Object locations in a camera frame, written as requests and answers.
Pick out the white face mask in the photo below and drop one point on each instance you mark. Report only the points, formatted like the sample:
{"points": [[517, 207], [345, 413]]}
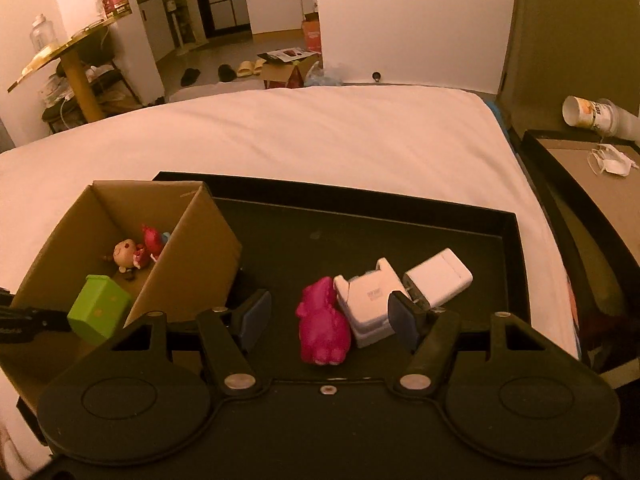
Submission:
{"points": [[612, 157]]}

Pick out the yellow-legged round table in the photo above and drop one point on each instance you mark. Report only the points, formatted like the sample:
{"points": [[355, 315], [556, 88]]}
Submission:
{"points": [[80, 85]]}

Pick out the black slipper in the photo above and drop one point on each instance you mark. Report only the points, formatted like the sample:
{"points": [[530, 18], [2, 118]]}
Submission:
{"points": [[227, 73], [191, 77]]}

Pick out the black tray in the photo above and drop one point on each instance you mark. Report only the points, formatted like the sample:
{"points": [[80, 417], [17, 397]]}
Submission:
{"points": [[325, 230]]}

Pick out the stacked disposable cups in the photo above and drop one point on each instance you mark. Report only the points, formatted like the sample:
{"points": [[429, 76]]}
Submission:
{"points": [[582, 110]]}

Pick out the red printed cardboard box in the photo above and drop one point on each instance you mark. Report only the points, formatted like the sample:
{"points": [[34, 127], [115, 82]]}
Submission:
{"points": [[282, 72]]}

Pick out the pink animal toy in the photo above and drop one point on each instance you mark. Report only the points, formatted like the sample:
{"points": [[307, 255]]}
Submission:
{"points": [[322, 330]]}

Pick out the black side table brown top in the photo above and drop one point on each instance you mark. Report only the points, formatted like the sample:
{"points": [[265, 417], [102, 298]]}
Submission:
{"points": [[580, 185]]}

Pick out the white bed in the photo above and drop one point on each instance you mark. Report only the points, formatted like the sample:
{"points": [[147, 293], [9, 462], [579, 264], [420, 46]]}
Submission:
{"points": [[300, 130]]}

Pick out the blue plastic bag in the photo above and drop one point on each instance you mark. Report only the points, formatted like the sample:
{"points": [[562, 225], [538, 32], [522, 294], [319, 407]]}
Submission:
{"points": [[322, 76]]}

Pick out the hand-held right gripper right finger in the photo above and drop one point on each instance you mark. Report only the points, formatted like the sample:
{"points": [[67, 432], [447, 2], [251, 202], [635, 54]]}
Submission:
{"points": [[402, 320]]}

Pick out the white charger block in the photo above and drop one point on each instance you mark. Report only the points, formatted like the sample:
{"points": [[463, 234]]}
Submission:
{"points": [[440, 275]]}

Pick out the brown-haired doll figurine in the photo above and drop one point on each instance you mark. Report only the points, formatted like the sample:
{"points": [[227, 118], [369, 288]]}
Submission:
{"points": [[125, 252]]}

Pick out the yellow slipper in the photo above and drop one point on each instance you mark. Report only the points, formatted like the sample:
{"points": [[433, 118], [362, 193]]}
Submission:
{"points": [[245, 68], [260, 64]]}

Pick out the olive flat board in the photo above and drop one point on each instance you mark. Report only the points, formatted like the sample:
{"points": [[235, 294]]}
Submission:
{"points": [[560, 50]]}

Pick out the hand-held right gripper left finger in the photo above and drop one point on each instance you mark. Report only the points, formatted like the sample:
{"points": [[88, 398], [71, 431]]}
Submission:
{"points": [[255, 317]]}

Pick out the green plastic box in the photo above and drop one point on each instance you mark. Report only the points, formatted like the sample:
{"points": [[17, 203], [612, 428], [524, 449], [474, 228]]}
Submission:
{"points": [[97, 310]]}

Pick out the clear glass jar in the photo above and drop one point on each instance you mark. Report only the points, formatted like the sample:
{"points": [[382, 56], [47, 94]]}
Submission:
{"points": [[43, 35]]}

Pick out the orange paper bag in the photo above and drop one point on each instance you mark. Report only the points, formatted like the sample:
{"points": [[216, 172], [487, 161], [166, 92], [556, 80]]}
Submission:
{"points": [[311, 35]]}

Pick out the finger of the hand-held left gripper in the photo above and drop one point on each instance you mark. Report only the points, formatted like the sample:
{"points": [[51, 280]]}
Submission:
{"points": [[47, 321]]}

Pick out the small red blue figurine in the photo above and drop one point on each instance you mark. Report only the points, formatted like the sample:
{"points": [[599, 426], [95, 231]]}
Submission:
{"points": [[150, 240]]}

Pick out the pale oval rug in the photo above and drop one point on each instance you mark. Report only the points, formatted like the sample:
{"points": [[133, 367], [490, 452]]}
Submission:
{"points": [[210, 92]]}

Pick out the white travel adapter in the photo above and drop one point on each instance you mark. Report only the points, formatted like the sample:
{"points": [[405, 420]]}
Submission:
{"points": [[367, 305]]}

